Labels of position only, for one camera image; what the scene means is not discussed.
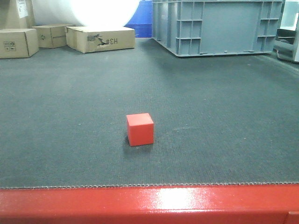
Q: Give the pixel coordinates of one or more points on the red metal table edge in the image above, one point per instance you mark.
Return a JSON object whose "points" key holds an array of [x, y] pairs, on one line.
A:
{"points": [[227, 204]]}

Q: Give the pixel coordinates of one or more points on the cardboard box far left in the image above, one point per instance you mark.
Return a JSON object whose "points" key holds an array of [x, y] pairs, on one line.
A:
{"points": [[18, 43]]}

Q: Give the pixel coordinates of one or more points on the blue plastic bin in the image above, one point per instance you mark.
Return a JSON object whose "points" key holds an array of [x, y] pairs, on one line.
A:
{"points": [[141, 20]]}

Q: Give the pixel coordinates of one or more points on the white grey device right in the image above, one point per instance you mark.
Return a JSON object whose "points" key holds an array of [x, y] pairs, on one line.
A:
{"points": [[287, 38]]}

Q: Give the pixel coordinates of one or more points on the grey plastic crate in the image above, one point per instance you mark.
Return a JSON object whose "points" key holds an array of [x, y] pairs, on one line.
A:
{"points": [[216, 27]]}

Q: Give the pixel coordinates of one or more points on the tall cardboard box corner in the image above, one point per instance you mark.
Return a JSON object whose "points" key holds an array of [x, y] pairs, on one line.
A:
{"points": [[16, 14]]}

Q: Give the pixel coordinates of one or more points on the cardboard box labelled H3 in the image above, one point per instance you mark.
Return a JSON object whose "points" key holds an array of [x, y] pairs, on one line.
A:
{"points": [[95, 39]]}

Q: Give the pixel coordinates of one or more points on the red magnetic cube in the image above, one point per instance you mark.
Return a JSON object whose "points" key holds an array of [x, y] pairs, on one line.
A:
{"points": [[140, 129]]}

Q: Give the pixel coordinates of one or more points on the dark grey carpet mat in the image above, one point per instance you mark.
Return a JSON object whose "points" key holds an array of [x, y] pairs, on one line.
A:
{"points": [[217, 120]]}

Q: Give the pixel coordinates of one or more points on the small cardboard box middle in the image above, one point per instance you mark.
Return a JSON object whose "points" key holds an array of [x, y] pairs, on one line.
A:
{"points": [[52, 36]]}

